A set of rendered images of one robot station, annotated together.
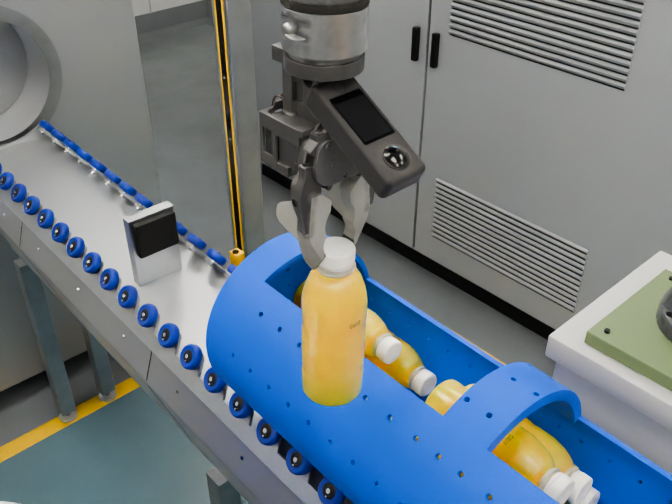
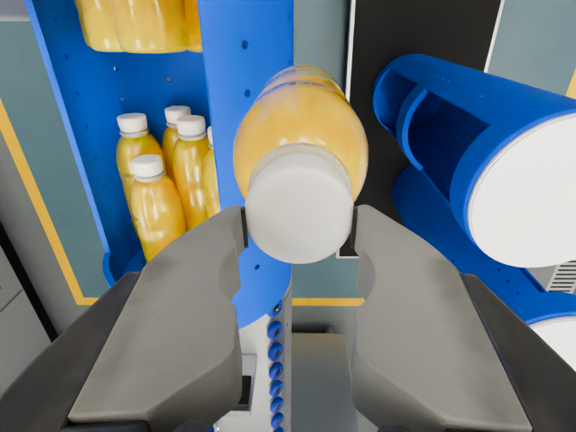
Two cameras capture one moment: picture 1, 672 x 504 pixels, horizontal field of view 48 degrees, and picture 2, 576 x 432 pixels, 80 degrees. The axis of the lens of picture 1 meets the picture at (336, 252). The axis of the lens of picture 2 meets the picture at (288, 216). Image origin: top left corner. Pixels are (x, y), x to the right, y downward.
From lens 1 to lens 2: 0.67 m
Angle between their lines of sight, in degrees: 36
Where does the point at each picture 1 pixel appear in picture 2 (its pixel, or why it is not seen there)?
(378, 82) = not seen: outside the picture
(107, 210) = (232, 421)
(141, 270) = (252, 366)
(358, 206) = (197, 283)
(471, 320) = (21, 220)
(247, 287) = (247, 302)
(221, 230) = not seen: hidden behind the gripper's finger
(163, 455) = not seen: hidden behind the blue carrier
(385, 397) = (231, 69)
